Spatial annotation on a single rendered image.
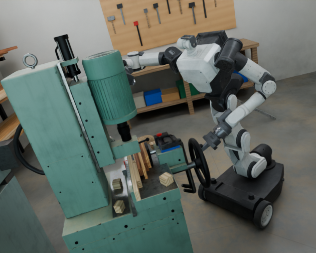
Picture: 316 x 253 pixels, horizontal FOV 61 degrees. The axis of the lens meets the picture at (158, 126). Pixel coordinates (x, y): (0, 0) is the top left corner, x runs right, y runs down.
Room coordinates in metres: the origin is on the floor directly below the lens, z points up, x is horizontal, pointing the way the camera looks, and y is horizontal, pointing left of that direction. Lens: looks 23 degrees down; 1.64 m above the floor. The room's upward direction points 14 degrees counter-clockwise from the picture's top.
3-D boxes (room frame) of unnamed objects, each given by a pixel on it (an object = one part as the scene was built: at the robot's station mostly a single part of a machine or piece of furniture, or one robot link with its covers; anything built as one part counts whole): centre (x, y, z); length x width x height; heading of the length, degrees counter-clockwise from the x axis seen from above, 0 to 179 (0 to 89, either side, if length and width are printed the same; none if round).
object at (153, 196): (1.27, 0.06, 0.87); 0.61 x 0.30 x 0.06; 6
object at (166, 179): (1.04, 0.02, 0.92); 0.05 x 0.04 x 0.04; 122
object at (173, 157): (1.28, -0.02, 0.91); 0.15 x 0.14 x 0.09; 6
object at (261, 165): (1.86, -0.66, 0.28); 0.21 x 0.20 x 0.13; 126
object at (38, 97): (1.21, 0.46, 1.16); 0.22 x 0.22 x 0.72; 6
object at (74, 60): (1.22, 0.31, 1.54); 0.08 x 0.08 x 0.17; 6
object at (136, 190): (1.26, 0.19, 0.92); 0.60 x 0.02 x 0.05; 6
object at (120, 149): (1.24, 0.19, 1.03); 0.14 x 0.07 x 0.09; 96
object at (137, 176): (1.35, 0.18, 0.92); 0.60 x 0.02 x 0.04; 6
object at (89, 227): (1.23, 0.29, 0.76); 0.57 x 0.45 x 0.09; 96
